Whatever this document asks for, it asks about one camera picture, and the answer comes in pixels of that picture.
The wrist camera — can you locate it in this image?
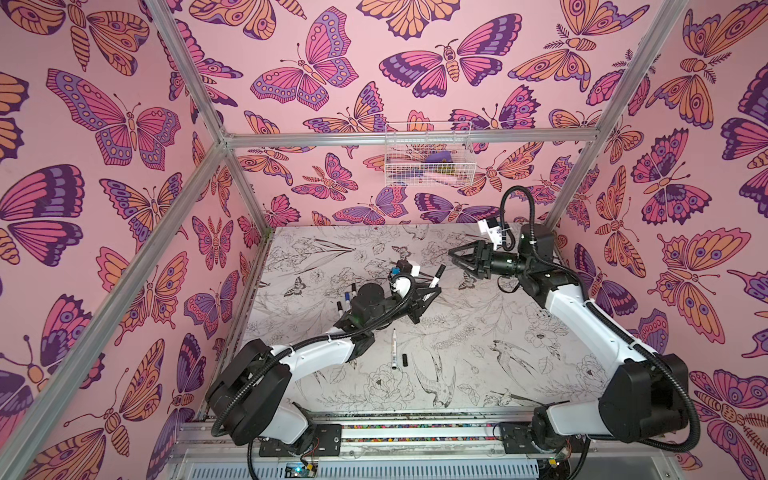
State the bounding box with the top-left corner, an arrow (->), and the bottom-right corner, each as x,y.
477,217 -> 514,251
388,260 -> 421,293

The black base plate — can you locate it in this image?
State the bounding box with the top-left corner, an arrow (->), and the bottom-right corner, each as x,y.
258,424 -> 343,458
495,422 -> 584,456

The aluminium frame bar back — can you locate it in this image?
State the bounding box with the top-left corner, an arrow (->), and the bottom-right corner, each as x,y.
225,128 -> 599,148

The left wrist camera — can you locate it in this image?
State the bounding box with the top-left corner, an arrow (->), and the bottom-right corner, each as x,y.
388,260 -> 421,293

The white slotted cable duct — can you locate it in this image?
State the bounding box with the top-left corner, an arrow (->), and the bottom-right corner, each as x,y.
187,459 -> 541,480

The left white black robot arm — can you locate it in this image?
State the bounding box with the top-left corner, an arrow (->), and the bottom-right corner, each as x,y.
205,261 -> 446,453

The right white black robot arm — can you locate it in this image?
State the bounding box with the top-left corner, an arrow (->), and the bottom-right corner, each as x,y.
449,186 -> 702,453

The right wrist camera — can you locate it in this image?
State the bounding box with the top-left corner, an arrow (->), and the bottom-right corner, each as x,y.
477,217 -> 514,251

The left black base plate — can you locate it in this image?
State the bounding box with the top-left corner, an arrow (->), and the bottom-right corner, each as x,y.
258,424 -> 343,458

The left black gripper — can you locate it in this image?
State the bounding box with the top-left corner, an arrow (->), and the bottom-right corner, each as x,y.
361,284 -> 439,336

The green circuit board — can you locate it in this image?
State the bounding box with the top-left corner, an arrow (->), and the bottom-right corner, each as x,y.
284,462 -> 318,479

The white wire basket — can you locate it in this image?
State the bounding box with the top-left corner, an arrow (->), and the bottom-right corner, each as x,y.
382,122 -> 477,189

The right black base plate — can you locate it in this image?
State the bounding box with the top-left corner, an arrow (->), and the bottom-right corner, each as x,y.
495,422 -> 584,456

